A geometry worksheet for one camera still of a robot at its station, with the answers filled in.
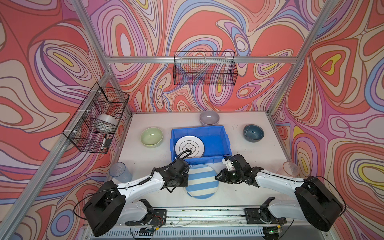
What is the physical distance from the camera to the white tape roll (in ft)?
2.32

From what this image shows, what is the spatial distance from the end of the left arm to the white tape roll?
318mm

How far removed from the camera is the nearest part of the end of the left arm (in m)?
0.61
